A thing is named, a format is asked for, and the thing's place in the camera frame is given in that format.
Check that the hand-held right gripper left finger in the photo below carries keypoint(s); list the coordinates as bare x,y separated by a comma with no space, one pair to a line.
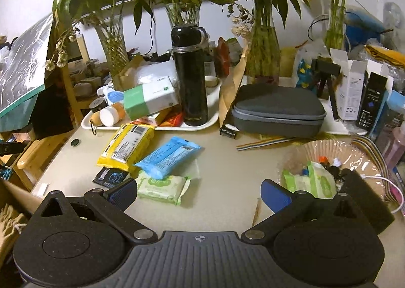
121,194

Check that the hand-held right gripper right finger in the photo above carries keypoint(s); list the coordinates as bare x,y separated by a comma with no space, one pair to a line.
275,196

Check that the green wipes packet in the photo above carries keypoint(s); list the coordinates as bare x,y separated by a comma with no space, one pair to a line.
319,180
161,186
292,182

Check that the yellow wipes packet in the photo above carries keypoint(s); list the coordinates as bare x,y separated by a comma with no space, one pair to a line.
126,145

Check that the blue wipes packet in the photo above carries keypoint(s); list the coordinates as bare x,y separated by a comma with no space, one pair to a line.
167,158

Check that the clear plastic dish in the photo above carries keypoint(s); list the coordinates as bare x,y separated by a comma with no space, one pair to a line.
335,152

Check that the brown cardboard box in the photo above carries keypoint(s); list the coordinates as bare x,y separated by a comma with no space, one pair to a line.
19,194

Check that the beige work gloves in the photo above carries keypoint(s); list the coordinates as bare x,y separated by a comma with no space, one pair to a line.
9,221

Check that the small black sachet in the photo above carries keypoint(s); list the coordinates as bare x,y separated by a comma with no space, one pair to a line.
110,177

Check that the dry bamboo leaf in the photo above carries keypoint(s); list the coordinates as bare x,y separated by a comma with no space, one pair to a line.
255,213

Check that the small black disc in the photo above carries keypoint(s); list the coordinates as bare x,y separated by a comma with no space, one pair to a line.
75,142

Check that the small black clip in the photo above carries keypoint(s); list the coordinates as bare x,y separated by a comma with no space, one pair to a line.
227,132

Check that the white cap orange bottle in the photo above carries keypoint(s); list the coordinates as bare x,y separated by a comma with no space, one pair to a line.
109,116

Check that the tan pouch with carabiner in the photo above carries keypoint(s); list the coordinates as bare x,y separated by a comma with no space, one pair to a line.
96,118

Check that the grey zip case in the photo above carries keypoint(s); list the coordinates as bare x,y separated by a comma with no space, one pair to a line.
278,107

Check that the red snack packets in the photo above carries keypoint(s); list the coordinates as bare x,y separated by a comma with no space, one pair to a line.
172,120

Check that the black sponge block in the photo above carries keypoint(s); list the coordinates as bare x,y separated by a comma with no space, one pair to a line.
367,202

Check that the black round tin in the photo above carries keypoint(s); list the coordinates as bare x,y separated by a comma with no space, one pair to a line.
98,103

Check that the white bottle blue label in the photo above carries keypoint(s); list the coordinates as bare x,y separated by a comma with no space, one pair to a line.
114,96

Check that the green and white tissue pack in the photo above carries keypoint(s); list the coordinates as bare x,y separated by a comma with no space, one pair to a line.
148,98

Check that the flat brown paper bag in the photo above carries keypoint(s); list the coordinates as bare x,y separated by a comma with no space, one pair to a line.
231,91

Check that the wooden chair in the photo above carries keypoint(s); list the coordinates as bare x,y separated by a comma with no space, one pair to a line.
68,91

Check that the crumpled brown paper bag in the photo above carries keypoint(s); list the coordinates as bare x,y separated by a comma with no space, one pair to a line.
126,72

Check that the white plastic package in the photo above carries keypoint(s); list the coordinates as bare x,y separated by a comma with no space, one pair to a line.
155,72

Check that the blue and yellow patterned bag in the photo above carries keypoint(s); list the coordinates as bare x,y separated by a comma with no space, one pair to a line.
303,72

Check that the black thermos bottle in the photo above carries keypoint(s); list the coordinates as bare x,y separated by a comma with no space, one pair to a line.
189,85

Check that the white carton box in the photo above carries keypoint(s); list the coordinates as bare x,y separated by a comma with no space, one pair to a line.
351,91

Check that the pink bottle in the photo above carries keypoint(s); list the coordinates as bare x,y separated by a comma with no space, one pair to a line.
397,148

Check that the black carton box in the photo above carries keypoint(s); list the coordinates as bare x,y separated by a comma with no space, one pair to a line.
370,101

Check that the small black tripod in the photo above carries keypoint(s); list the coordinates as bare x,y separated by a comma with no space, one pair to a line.
326,69

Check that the red snack bag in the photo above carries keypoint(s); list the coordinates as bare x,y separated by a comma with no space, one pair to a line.
224,57

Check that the blue box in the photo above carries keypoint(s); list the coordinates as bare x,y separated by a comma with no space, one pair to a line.
394,104

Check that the plastic wrapped framed picture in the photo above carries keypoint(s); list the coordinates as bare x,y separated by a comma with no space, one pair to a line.
22,69

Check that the yellow cloth bag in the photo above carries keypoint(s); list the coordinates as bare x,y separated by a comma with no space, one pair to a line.
389,55

